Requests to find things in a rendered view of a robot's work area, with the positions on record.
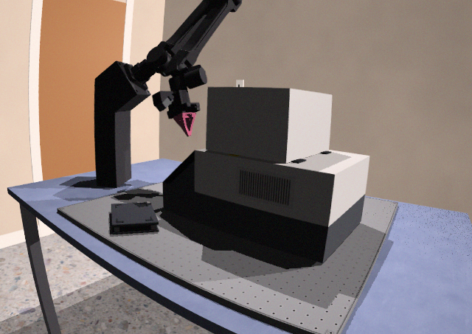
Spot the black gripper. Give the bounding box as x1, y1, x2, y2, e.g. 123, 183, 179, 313
167, 89, 201, 136

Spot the black and white benchtop lab instrument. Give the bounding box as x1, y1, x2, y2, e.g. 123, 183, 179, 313
163, 87, 369, 263

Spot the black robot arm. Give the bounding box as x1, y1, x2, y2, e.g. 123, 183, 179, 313
124, 0, 242, 112

